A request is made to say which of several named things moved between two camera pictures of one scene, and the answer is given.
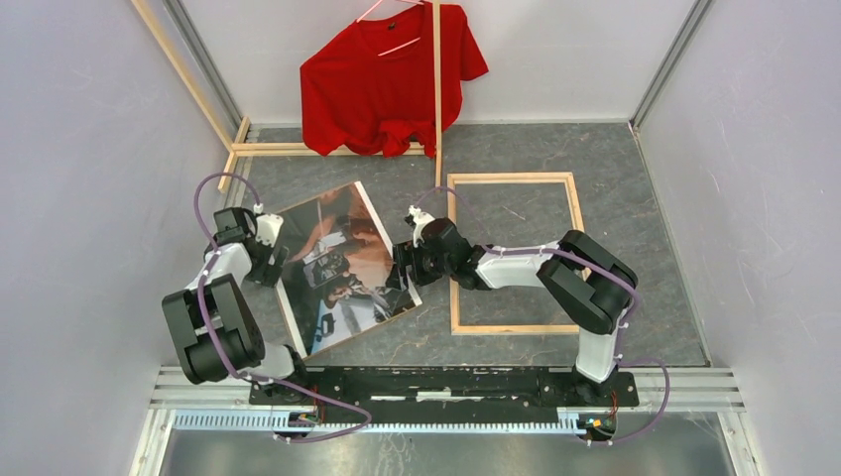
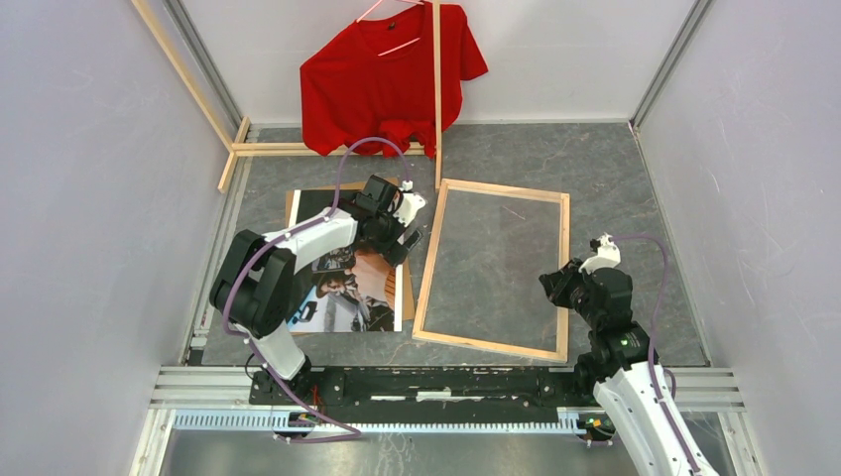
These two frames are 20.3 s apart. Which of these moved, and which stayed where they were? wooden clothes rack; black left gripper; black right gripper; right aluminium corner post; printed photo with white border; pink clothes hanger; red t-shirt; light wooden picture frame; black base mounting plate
Moved: printed photo with white border; black right gripper; black left gripper; light wooden picture frame
Stayed: wooden clothes rack; pink clothes hanger; right aluminium corner post; red t-shirt; black base mounting plate
